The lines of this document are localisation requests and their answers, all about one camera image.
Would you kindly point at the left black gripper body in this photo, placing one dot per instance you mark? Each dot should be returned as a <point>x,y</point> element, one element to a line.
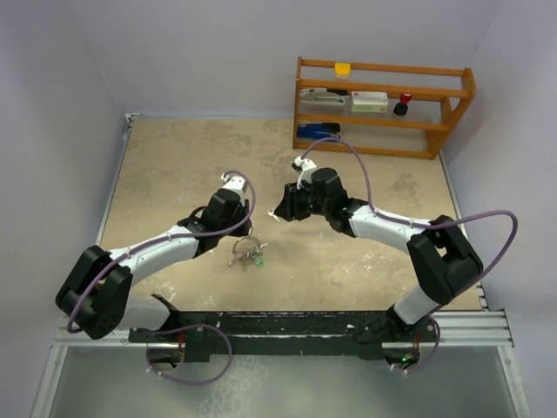
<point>238,215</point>

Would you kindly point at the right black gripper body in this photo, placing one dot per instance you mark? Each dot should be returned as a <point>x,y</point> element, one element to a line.
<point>302,203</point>

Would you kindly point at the metal keyring with keys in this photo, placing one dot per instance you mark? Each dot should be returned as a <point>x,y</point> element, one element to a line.
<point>245,250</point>

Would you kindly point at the silver key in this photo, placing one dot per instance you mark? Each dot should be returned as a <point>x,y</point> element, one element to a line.
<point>272,214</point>

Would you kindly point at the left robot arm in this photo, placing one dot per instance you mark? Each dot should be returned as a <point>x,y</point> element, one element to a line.
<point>96,294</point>

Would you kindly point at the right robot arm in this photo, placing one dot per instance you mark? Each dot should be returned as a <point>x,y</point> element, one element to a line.
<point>444,262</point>

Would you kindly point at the blue stapler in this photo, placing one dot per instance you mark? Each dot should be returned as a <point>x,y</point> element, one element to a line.
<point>317,131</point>

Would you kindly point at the grey stapler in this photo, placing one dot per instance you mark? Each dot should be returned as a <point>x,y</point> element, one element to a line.
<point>323,96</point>

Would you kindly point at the white red box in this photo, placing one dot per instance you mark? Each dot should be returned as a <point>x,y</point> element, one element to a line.
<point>369,101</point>

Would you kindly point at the wooden shelf rack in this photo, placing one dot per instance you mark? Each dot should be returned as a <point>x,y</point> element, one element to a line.
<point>436,111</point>

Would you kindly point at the black red bottle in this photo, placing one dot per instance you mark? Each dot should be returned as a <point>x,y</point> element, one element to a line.
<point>401,108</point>

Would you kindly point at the yellow cap container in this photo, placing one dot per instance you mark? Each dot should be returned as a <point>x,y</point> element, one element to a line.
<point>342,71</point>

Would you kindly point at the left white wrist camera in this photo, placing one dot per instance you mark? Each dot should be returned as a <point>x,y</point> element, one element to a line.
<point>234,183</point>

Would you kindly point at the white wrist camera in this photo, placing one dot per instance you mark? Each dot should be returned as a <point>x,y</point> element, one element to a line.
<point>304,167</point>
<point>234,183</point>

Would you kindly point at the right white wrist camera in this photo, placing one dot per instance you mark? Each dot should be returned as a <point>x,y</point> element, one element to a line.
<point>304,167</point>

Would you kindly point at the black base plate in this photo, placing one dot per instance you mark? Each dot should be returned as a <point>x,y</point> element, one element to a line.
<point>368,335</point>

